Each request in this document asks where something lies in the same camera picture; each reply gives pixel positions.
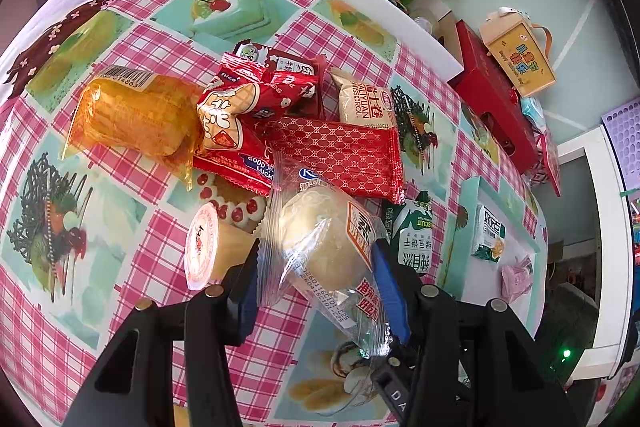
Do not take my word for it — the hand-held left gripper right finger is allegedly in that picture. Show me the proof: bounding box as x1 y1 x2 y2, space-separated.
370 239 581 427

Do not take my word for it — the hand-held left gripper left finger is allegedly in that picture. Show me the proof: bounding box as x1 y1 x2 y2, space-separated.
65 239 261 427

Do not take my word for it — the clear bun packet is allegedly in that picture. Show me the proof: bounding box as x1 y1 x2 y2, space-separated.
257 152 396 360

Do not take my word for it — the teal tray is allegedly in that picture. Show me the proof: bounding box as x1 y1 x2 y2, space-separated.
440 177 543 303

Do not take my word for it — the red patterned snack packet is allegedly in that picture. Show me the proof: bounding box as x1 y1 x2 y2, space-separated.
255 117 406 205

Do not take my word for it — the red peanut snack bag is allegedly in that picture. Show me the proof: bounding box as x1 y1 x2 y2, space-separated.
192 52 321 198

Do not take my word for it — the orange translucent cake packet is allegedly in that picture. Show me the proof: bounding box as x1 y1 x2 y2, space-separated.
61 66 206 190

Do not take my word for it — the jelly cup with red lid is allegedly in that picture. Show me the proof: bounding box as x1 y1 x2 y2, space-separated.
184 202 261 290

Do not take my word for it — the white and green snack packet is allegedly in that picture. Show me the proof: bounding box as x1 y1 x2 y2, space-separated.
470 203 507 264

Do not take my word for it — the pink snack packet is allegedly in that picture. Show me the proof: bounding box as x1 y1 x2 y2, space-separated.
500 254 535 303

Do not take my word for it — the pink checkered printed tablecloth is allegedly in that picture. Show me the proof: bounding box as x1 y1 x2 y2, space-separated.
0 0 551 427

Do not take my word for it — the beige swiss roll packet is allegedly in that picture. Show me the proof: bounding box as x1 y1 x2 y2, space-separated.
330 68 398 132

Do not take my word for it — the red flat paper bag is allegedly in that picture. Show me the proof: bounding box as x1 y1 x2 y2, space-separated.
537 129 563 198

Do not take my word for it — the white cabinet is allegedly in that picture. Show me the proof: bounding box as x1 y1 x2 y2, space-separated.
555 127 631 378

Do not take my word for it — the red gift box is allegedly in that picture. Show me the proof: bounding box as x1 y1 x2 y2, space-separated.
447 21 541 172

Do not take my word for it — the light blue bag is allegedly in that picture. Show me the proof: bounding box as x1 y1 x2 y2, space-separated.
520 97 548 138

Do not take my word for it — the brown milk biscuit packet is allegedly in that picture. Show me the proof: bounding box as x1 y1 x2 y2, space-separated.
235 41 326 110

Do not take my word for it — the small clear jar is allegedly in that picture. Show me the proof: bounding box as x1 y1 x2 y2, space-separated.
415 9 441 38

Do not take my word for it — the purple pegboard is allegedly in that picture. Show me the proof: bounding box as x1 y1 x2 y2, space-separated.
602 97 640 192

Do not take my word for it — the white foam board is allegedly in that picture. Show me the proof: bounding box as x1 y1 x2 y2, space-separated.
235 0 466 80

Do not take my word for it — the tan gift box with handle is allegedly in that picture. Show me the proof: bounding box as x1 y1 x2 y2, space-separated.
480 7 558 98

